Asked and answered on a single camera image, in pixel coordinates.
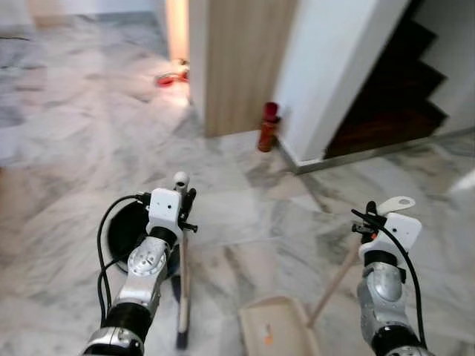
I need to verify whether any wooden broom with white knob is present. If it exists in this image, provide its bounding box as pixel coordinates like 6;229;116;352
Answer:
172;172;192;349

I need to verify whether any beige dustpan with wooden handle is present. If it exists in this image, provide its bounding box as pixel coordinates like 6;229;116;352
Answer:
239;197;416;356

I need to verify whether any black round bucket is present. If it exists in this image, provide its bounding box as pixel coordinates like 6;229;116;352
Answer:
108;200;183;280

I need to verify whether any dark wooden staircase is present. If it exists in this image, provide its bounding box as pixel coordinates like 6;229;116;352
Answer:
324;0;450;160

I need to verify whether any large red pet bowl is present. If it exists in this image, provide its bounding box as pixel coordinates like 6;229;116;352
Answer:
154;73;179;88

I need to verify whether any light wooden cabinet panel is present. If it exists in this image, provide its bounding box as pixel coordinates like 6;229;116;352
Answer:
188;0;299;139

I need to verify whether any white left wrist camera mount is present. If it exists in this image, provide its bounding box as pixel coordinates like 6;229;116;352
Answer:
146;189;184;237

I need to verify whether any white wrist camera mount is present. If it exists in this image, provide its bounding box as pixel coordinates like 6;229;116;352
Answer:
146;189;184;237
361;213;422;260

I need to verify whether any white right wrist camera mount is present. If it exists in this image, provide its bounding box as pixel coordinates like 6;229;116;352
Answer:
361;213;422;260

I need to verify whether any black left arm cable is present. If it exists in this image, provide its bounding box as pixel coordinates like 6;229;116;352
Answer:
96;194;149;327

